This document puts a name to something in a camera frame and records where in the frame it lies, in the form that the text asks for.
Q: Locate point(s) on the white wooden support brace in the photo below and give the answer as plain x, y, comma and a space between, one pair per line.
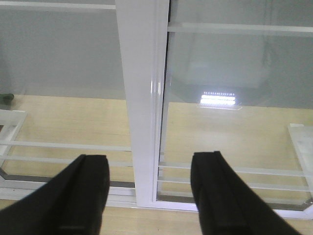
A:
302, 140

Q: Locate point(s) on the wooden platform base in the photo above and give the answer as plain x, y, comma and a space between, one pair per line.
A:
255, 137

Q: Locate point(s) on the white sliding glass door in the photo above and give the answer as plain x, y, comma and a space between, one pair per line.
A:
219, 54

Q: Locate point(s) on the fixed glass door panel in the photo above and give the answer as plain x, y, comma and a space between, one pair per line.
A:
61, 94

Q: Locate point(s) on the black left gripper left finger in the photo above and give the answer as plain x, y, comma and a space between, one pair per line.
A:
71, 203

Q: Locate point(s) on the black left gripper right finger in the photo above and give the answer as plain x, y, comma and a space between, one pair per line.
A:
226, 204

